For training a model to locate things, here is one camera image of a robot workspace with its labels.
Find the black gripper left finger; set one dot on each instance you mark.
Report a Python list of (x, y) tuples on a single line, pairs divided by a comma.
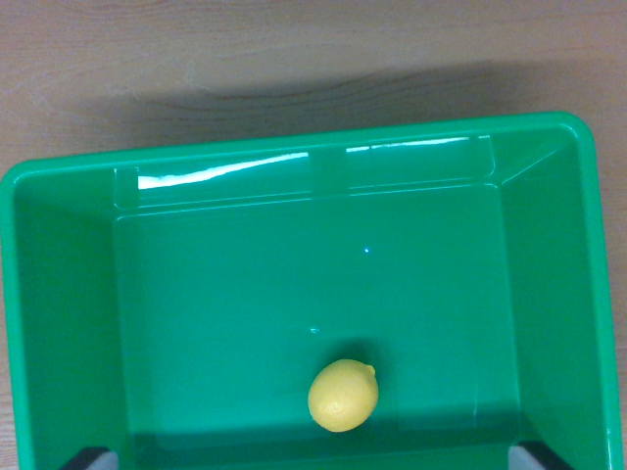
[(90, 459)]

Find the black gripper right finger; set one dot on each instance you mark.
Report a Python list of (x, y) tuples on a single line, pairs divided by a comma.
[(531, 457)]

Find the yellow lemon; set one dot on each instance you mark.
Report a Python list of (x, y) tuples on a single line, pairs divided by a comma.
[(343, 395)]

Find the green plastic bin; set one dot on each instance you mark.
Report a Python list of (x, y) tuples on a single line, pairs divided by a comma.
[(313, 274)]

